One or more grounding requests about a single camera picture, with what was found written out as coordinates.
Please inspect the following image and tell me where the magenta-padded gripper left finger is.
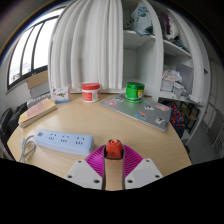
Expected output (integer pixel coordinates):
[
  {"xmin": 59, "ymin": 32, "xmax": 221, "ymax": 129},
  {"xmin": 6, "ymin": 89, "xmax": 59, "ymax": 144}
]
[{"xmin": 64, "ymin": 144, "xmax": 107, "ymax": 191}]

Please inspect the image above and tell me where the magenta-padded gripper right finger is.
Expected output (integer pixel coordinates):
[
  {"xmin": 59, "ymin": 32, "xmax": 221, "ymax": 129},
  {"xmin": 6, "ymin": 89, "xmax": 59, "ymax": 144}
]
[{"xmin": 123, "ymin": 144, "xmax": 164, "ymax": 190}]

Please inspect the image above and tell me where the light blue power strip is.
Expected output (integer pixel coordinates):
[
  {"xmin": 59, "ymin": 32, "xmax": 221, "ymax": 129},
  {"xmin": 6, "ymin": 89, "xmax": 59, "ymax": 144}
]
[{"xmin": 33, "ymin": 128, "xmax": 96, "ymax": 157}]

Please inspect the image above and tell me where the grey laptop with stickers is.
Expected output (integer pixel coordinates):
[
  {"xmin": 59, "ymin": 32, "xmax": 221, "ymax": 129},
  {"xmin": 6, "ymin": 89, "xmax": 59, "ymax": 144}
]
[{"xmin": 98, "ymin": 93, "xmax": 171, "ymax": 133}]

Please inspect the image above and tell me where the colourful patterned cloth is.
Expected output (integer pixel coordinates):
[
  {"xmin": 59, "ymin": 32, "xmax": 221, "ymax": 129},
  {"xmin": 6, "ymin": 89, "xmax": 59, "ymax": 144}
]
[{"xmin": 166, "ymin": 101, "xmax": 188, "ymax": 130}]

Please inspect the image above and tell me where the yellow and pink book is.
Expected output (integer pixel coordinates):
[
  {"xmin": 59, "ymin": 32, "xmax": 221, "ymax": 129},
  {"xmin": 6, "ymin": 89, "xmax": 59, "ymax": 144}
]
[{"xmin": 17, "ymin": 97, "xmax": 58, "ymax": 129}]

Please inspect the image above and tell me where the green round can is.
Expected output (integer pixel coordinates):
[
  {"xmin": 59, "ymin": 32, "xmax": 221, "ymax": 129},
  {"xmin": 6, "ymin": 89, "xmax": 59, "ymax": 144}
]
[{"xmin": 124, "ymin": 81, "xmax": 146, "ymax": 104}]

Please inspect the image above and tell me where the white jar with red lid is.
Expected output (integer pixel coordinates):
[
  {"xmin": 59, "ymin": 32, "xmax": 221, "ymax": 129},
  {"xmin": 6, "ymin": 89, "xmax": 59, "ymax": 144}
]
[{"xmin": 80, "ymin": 82, "xmax": 102, "ymax": 103}]

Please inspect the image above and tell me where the small white green box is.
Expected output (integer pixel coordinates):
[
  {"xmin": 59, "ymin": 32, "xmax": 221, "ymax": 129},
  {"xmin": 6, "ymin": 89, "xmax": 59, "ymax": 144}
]
[{"xmin": 51, "ymin": 85, "xmax": 72, "ymax": 105}]

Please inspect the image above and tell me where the white radiator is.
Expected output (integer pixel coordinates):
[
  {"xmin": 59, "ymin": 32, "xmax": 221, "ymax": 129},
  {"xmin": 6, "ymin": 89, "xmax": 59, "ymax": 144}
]
[{"xmin": 26, "ymin": 92, "xmax": 53, "ymax": 109}]

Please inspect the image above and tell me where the black chair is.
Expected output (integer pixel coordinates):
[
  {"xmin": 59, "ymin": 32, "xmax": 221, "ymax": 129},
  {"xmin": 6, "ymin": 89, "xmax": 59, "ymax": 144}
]
[
  {"xmin": 0, "ymin": 107, "xmax": 14, "ymax": 158},
  {"xmin": 6, "ymin": 102, "xmax": 30, "ymax": 136}
]

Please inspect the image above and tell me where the cardboard box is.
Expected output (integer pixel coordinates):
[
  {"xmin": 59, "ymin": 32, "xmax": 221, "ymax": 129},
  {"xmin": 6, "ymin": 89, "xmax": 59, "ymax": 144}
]
[{"xmin": 26, "ymin": 69, "xmax": 51, "ymax": 100}]

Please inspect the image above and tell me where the white shelf unit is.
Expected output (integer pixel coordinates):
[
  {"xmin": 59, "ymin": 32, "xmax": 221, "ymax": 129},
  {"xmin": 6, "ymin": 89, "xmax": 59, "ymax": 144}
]
[{"xmin": 121, "ymin": 0, "xmax": 207, "ymax": 105}]

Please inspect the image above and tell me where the white curtain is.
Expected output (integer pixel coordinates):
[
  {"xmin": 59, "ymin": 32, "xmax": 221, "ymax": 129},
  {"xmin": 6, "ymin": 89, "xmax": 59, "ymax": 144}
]
[{"xmin": 47, "ymin": 0, "xmax": 125, "ymax": 93}]

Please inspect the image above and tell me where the black-framed window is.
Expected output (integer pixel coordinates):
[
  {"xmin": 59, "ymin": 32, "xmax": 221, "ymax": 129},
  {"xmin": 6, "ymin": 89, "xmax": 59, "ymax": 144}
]
[{"xmin": 6, "ymin": 7, "xmax": 65, "ymax": 92}]

